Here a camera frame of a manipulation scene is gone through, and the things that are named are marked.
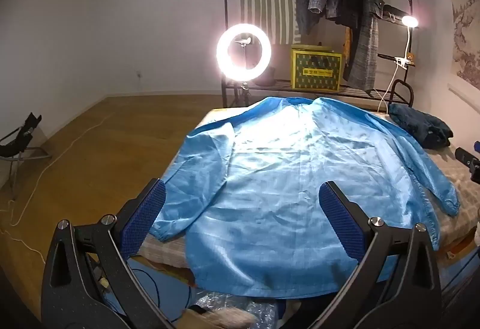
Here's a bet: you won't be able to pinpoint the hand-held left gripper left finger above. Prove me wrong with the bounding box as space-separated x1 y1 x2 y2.
40 178 177 329

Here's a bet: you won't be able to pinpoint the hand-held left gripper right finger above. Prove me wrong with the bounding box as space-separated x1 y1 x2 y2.
309 181 443 329

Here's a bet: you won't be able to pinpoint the blue jacket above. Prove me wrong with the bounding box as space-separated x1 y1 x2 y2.
152 97 460 300

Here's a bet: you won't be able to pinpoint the dark blue folded clothes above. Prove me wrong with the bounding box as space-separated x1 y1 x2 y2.
388 103 454 149

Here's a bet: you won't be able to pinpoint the beige plaid blanket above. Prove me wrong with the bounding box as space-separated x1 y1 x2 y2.
139 106 480 271

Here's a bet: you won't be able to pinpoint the bubble wrap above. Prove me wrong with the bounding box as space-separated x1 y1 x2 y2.
190 289 279 329

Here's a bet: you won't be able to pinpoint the white clip lamp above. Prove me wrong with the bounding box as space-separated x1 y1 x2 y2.
390 15 420 70

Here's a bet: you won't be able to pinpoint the black folding chair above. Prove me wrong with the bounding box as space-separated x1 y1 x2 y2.
0 112 52 199

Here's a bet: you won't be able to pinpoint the yellow and green box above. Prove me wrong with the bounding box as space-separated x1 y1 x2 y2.
290 45 344 92

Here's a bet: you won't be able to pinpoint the grey plaid coat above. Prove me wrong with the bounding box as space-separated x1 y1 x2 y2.
343 0 384 90

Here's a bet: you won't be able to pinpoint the black tripod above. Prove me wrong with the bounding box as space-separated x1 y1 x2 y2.
239 81 252 107

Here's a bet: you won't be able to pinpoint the dark bag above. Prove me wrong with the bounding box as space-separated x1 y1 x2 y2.
382 4 409 21

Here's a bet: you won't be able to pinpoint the yellow scarf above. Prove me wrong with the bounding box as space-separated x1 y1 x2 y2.
343 27 353 62

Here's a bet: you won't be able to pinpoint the dark pot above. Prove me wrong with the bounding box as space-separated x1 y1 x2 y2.
256 67 277 86

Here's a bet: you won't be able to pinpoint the black cable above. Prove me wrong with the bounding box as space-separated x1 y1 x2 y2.
127 258 196 316

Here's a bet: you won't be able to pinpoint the black arched metal frame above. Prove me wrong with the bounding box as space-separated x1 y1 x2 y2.
390 79 414 107

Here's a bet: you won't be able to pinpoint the white lamp cable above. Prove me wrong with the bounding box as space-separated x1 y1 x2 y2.
376 67 399 114

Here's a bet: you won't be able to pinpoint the white floor cable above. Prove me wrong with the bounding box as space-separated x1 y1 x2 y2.
0 110 121 253

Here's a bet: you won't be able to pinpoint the ring light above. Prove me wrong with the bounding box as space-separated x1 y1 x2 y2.
216 24 272 82

